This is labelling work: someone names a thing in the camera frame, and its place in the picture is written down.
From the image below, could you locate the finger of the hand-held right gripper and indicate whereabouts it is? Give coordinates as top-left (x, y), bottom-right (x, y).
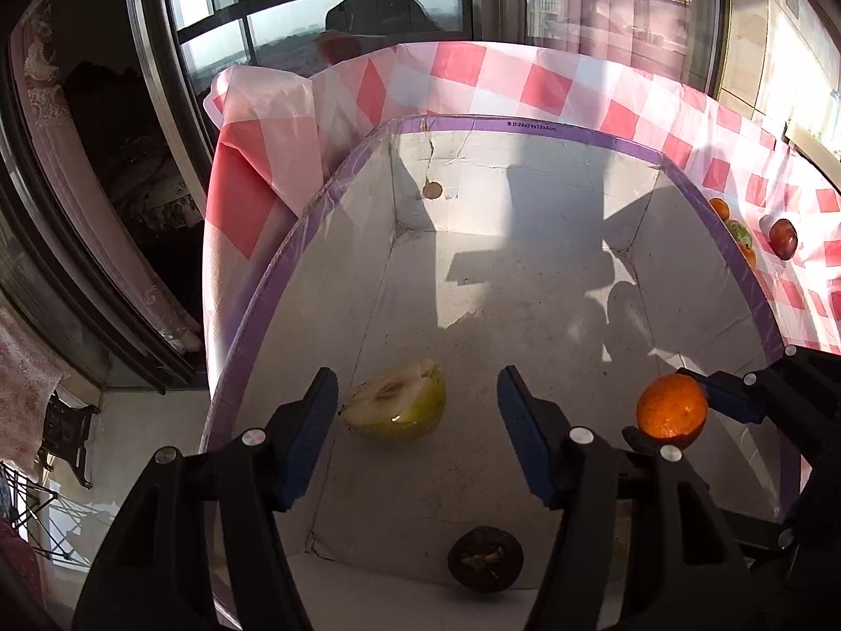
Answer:
top-left (621, 426), bottom-right (797, 556)
top-left (676, 345), bottom-right (841, 427)

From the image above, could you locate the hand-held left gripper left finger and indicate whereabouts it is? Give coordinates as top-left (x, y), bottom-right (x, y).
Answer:
top-left (71, 367), bottom-right (341, 631)

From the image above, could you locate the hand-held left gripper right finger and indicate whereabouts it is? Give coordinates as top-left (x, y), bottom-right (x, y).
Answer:
top-left (496, 364), bottom-right (753, 631)

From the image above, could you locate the green pear half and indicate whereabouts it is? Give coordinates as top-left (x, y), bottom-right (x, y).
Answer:
top-left (342, 358), bottom-right (448, 443)

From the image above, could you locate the purple-rimmed cardboard box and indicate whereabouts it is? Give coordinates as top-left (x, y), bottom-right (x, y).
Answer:
top-left (197, 115), bottom-right (799, 631)

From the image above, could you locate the dark brown round fruit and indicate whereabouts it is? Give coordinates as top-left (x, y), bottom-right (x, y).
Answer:
top-left (447, 526), bottom-right (525, 594)

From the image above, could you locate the red apple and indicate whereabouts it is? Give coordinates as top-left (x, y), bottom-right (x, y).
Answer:
top-left (768, 218), bottom-right (799, 261)

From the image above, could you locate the black folding stool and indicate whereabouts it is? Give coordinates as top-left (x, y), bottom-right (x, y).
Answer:
top-left (36, 391), bottom-right (101, 488)

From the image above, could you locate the metal drying rack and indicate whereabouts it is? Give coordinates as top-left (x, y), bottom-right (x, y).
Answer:
top-left (0, 460), bottom-right (119, 569)

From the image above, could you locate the pink lace cloth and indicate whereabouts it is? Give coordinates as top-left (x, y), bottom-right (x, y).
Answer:
top-left (0, 312), bottom-right (70, 482)

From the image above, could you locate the red checked plastic tablecloth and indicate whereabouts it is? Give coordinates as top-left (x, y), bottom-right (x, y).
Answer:
top-left (202, 41), bottom-right (841, 540)

